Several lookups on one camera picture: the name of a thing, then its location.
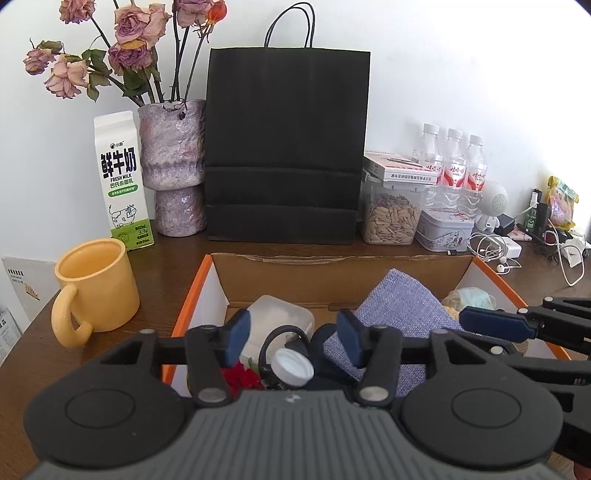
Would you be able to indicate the yellow ceramic mug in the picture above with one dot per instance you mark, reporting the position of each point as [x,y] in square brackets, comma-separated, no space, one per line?
[98,292]

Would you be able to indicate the water bottle right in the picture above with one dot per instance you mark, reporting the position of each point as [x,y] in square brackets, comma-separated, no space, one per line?
[475,178]

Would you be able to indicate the water bottle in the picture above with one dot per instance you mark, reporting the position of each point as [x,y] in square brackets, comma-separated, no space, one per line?
[475,178]
[427,153]
[454,170]

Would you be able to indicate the clear seed container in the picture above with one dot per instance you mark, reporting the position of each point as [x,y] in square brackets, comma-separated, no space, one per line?
[391,211]

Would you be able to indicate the blue white brochures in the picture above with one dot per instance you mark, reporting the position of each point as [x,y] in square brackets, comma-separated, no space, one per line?
[9,333]

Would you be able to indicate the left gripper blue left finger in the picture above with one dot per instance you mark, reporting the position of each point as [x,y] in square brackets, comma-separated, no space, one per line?
[225,342]

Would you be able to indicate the white wired earphones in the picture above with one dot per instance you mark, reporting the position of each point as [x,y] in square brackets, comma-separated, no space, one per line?
[487,248]

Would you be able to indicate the yellow white hamster plush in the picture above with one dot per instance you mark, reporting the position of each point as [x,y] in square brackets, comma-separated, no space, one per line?
[452,306]

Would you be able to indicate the purple fabric pouch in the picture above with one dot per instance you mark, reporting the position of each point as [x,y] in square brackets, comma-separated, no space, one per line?
[402,302]

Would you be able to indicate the white charger adapter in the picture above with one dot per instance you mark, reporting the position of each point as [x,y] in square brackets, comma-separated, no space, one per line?
[510,248]

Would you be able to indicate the white milk carton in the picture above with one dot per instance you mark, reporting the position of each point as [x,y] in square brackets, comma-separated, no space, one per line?
[118,161]

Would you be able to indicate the purple textured vase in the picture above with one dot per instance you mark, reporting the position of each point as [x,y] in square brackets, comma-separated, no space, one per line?
[172,160]

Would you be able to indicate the water bottle left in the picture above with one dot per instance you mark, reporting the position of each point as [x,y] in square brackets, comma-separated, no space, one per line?
[427,153]

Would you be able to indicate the water bottle middle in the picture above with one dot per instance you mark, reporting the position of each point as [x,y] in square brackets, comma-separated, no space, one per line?
[454,170]

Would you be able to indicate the white tin box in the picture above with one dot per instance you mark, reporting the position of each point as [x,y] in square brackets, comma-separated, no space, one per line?
[441,230]

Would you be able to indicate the white round robot toy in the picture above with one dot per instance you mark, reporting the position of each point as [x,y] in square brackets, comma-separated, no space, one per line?
[492,205]

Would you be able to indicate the colourful snack packet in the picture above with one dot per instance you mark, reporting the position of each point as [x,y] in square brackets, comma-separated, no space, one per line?
[561,200]

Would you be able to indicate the small white bottle cap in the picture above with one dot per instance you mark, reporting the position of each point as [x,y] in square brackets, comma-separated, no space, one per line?
[292,368]

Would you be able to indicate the flat box on container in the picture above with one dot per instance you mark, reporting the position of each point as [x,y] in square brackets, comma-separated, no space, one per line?
[396,168]

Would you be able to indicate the black paper shopping bag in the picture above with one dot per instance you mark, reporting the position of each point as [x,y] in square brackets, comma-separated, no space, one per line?
[283,146]

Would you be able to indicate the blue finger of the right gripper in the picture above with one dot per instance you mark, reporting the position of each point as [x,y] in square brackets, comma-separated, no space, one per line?
[497,324]

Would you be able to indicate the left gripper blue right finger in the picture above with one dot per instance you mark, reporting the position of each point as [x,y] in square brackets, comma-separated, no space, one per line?
[363,344]

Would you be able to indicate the red artificial rose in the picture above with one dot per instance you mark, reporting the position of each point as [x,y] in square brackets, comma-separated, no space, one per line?
[238,379]

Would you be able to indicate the red cardboard box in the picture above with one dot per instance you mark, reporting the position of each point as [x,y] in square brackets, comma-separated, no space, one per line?
[226,282]

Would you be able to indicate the plastic bag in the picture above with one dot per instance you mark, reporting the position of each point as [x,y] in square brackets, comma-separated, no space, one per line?
[474,297]

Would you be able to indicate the dried pink roses bouquet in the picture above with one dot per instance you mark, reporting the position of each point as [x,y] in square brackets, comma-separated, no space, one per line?
[130,61]

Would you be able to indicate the navy blue zip pouch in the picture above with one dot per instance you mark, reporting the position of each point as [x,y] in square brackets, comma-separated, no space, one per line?
[327,374]

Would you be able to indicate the translucent cotton swab box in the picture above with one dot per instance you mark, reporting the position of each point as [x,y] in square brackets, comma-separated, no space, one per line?
[266,314]

